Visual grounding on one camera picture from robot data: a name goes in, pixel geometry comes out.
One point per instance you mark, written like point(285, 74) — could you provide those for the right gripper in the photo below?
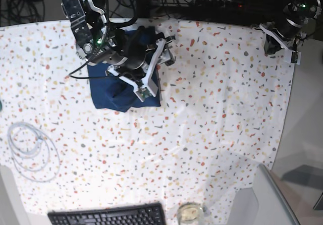
point(129, 48)

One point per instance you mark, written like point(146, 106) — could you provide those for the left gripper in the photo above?
point(285, 28)

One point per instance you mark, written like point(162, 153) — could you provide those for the dark blue t-shirt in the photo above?
point(114, 93)

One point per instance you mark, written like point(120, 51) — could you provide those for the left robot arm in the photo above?
point(292, 15)

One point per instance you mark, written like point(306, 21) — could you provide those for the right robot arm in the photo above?
point(100, 40)

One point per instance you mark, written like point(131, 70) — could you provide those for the red lit power strip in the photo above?
point(218, 4)

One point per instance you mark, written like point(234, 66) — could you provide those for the terrazzo patterned tablecloth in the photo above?
point(223, 107)

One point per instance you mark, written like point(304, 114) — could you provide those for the black computer keyboard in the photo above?
point(146, 214)

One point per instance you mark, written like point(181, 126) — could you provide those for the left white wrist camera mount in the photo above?
point(275, 42)

